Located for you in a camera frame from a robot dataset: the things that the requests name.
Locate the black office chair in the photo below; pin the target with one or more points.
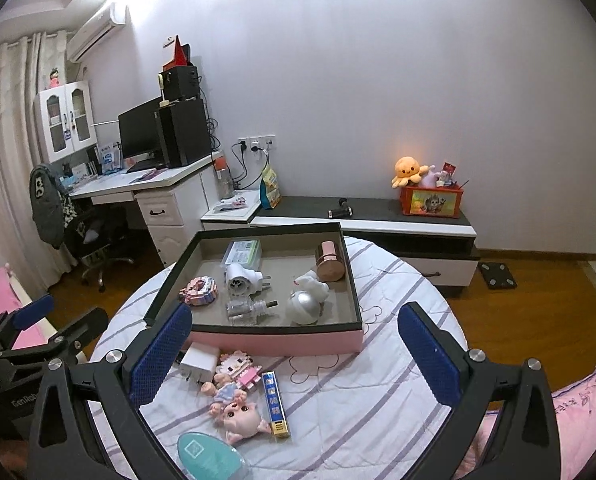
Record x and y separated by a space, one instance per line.
96 238

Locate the hello kitty brick figure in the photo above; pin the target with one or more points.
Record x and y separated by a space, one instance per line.
237 367

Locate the black white tv cabinet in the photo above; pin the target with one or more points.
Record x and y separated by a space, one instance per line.
442 249

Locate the pink black storage box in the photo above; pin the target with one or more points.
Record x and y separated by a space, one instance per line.
287 252

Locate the orange octopus plush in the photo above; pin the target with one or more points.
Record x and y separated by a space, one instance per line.
408 171

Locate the orange cap bottle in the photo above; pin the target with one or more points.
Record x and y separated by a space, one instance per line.
225 185

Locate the white computer desk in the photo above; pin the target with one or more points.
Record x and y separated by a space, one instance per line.
172 203

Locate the dark hanging jacket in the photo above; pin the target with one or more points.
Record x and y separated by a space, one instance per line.
52 207

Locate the white glass door cabinet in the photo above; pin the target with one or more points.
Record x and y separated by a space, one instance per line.
64 120

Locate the red paper bag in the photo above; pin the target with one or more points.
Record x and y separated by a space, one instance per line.
179 56

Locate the blue yellow slim box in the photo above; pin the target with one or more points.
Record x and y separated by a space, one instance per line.
278 420

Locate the teal clear oval case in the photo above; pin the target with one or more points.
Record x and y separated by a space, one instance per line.
204 457

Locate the pink pig doll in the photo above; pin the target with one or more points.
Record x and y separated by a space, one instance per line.
231 409

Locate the pink brick block toy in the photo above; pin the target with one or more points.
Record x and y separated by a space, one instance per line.
199 291

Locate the black computer monitor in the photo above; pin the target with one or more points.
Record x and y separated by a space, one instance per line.
139 129

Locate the white air conditioner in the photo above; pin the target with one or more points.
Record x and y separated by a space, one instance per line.
109 18

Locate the white wall power strip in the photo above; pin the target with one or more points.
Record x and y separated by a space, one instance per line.
258 141

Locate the white side cabinet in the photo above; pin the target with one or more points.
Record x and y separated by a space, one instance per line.
234 212

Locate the beige curtain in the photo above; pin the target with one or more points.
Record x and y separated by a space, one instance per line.
24 71

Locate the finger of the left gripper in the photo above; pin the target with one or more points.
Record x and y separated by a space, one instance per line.
80 329
32 313

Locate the striped white tablecloth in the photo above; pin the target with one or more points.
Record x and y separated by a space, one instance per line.
350 416

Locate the clear box green label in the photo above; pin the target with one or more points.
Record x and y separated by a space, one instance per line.
247 253

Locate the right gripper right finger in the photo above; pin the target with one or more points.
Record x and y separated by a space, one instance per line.
524 441

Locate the white charger adapter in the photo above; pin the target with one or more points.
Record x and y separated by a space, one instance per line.
200 362

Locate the red toy storage bin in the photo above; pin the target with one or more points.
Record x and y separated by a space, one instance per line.
431 202

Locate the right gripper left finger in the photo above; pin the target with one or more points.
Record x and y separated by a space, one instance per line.
64 442

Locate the black bathroom scale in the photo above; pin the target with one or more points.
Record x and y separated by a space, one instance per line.
496 275

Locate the white plug diffuser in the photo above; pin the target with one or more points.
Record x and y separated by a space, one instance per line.
242 282

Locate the yellow blue snack bag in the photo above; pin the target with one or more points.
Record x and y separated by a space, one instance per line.
270 194

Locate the black computer tower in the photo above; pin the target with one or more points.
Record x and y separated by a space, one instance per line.
183 133

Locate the rose gold cylinder jar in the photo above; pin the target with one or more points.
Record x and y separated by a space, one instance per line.
329 266

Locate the small black speaker box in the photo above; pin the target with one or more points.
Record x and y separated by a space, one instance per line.
180 83

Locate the pink blanket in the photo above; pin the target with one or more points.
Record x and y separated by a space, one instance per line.
575 409

